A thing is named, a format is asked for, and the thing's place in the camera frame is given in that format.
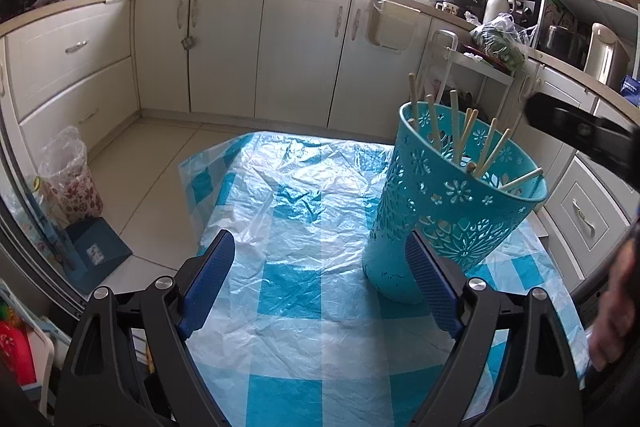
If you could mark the small hanging metal strainer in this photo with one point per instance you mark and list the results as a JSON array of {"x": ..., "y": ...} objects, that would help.
[{"x": 187, "y": 43}]

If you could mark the red plastic item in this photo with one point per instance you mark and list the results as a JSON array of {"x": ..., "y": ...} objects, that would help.
[{"x": 15, "y": 352}]

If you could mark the white thermos jug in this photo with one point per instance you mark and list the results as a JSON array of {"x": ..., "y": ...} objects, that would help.
[{"x": 495, "y": 9}]

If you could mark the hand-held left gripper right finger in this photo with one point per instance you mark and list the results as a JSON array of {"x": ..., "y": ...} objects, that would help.
[{"x": 435, "y": 287}]

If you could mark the teal perforated plastic basket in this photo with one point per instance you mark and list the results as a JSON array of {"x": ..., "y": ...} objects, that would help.
[{"x": 450, "y": 207}]

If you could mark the person's right hand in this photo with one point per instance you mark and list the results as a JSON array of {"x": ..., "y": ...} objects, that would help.
[{"x": 620, "y": 307}]

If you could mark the white countertop shelf unit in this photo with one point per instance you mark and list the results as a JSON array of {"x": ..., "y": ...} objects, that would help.
[{"x": 590, "y": 2}]

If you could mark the white rack cart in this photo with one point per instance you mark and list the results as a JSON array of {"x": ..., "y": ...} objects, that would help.
[{"x": 487, "y": 71}]

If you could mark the blue package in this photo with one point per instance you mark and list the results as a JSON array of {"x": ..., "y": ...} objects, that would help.
[{"x": 631, "y": 91}]

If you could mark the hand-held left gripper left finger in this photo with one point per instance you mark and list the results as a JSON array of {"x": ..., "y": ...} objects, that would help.
[{"x": 207, "y": 282}]

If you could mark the bunch of wooden chopsticks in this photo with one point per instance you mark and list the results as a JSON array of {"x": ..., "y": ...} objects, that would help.
[{"x": 455, "y": 127}]

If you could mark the white electric water boiler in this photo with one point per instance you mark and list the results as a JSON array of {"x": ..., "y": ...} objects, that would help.
[{"x": 605, "y": 57}]

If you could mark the plastic bag of greens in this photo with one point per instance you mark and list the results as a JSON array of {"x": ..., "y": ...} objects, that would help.
[{"x": 497, "y": 42}]

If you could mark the steel pot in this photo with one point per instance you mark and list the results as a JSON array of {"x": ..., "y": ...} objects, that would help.
[{"x": 562, "y": 44}]

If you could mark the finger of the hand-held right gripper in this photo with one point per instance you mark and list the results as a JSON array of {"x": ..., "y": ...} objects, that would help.
[{"x": 580, "y": 127}]

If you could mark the white hanging bin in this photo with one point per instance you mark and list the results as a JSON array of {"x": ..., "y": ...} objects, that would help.
[{"x": 395, "y": 29}]

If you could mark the blue white checked plastic tablecloth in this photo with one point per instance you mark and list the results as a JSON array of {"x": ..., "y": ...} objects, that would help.
[{"x": 300, "y": 257}]

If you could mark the blue dustpan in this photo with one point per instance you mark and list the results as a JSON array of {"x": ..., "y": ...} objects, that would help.
[{"x": 97, "y": 252}]

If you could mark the cream drawer cabinet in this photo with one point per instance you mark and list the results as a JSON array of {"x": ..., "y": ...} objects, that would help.
[
  {"x": 75, "y": 77},
  {"x": 580, "y": 217}
]

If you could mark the cream door cabinet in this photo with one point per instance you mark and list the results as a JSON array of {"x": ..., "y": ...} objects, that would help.
[{"x": 300, "y": 47}]

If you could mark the floral trash bin with bag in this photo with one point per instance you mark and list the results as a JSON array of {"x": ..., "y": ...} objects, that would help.
[{"x": 70, "y": 197}]

